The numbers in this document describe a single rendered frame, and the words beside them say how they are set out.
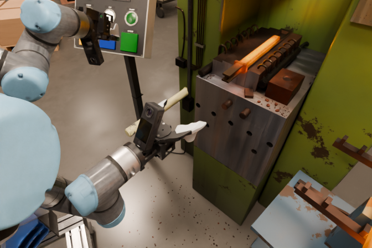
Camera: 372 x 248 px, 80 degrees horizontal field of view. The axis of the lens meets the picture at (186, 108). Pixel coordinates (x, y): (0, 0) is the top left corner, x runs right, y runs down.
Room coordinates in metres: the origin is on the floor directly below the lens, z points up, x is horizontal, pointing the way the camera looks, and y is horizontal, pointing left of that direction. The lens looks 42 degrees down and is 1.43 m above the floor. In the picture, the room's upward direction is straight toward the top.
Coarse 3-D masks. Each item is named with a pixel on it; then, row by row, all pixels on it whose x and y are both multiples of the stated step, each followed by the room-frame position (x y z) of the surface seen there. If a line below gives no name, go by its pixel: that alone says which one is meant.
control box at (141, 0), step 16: (80, 0) 1.01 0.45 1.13; (96, 0) 0.99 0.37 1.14; (112, 0) 0.97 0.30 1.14; (128, 0) 0.96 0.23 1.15; (144, 0) 0.94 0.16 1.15; (144, 16) 0.91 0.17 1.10; (128, 32) 0.90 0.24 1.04; (144, 32) 0.88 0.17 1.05; (80, 48) 0.91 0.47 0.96; (144, 48) 0.85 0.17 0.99
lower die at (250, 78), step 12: (252, 36) 1.00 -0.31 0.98; (264, 36) 0.97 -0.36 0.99; (288, 36) 0.97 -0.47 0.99; (300, 36) 0.97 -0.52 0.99; (240, 48) 0.86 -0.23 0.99; (252, 48) 0.86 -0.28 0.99; (276, 48) 0.85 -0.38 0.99; (288, 48) 0.85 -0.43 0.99; (216, 60) 0.77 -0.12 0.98; (228, 60) 0.76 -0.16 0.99; (216, 72) 0.77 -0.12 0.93; (252, 72) 0.67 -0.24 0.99; (264, 72) 0.69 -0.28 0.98; (240, 84) 0.70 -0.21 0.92; (252, 84) 0.67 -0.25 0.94
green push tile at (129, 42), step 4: (124, 36) 0.88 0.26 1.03; (128, 36) 0.88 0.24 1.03; (132, 36) 0.88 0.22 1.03; (136, 36) 0.87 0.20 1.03; (124, 40) 0.88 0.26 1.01; (128, 40) 0.87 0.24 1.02; (132, 40) 0.87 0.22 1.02; (136, 40) 0.86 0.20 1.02; (124, 44) 0.87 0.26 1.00; (128, 44) 0.86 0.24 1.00; (132, 44) 0.86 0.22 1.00; (136, 44) 0.86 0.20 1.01; (120, 48) 0.86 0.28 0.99; (124, 48) 0.86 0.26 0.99; (128, 48) 0.86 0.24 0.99; (132, 48) 0.85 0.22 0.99; (136, 48) 0.85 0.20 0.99; (132, 52) 0.85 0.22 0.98; (136, 52) 0.84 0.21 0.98
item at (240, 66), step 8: (272, 40) 0.89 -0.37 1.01; (256, 48) 0.82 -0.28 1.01; (264, 48) 0.82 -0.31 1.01; (248, 56) 0.75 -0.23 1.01; (256, 56) 0.77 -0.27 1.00; (240, 64) 0.69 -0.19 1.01; (248, 64) 0.72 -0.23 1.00; (224, 72) 0.64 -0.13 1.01; (232, 72) 0.64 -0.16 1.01; (240, 72) 0.68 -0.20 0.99; (224, 80) 0.63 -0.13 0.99
